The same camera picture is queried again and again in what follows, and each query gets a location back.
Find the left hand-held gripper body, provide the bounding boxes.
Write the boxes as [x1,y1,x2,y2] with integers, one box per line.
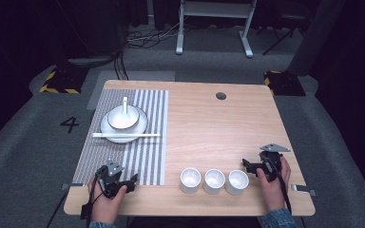
[95,159,131,200]

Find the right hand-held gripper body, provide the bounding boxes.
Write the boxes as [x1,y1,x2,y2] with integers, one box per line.
[259,142,292,183]

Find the person's left hand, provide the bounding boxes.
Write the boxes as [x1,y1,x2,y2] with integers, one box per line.
[87,175,128,225]

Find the person's right hand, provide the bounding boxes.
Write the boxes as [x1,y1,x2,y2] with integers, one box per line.
[255,156,292,214]

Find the white cup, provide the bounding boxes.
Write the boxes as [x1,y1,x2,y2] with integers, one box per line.
[179,166,202,195]
[202,168,226,196]
[225,169,250,197]

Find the grey striped placemat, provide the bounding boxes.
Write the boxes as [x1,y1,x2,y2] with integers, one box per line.
[72,88,170,186]

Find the white round plate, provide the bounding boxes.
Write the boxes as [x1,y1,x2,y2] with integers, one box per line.
[100,105,149,144]

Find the white chopstick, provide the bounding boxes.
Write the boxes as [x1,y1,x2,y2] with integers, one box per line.
[92,132,162,137]

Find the white bowl with dark rim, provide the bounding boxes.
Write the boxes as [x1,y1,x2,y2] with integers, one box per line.
[106,104,141,131]

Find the black base with yellow stripes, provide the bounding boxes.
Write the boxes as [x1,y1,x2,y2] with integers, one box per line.
[263,69,307,97]
[39,66,90,95]

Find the black tripod stand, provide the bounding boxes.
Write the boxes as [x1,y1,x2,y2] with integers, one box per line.
[256,6,303,57]

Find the grey pillar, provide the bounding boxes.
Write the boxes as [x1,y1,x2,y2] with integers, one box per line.
[286,0,347,77]

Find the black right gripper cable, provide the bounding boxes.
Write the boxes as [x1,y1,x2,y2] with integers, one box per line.
[265,160,294,217]

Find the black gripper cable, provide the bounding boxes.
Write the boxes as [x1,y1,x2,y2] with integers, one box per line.
[45,170,106,228]
[265,160,294,217]

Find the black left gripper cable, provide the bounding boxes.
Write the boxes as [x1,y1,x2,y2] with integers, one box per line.
[45,170,106,228]

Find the metal table edge bracket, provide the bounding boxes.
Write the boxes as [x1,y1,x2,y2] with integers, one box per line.
[290,183,317,197]
[61,181,85,192]

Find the black floor cables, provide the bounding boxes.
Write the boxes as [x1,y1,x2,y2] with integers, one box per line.
[112,49,130,82]

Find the bundle of floor cables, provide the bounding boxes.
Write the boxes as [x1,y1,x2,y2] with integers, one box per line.
[125,21,186,50]

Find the white metal desk frame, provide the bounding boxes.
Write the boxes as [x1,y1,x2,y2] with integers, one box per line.
[175,0,259,59]

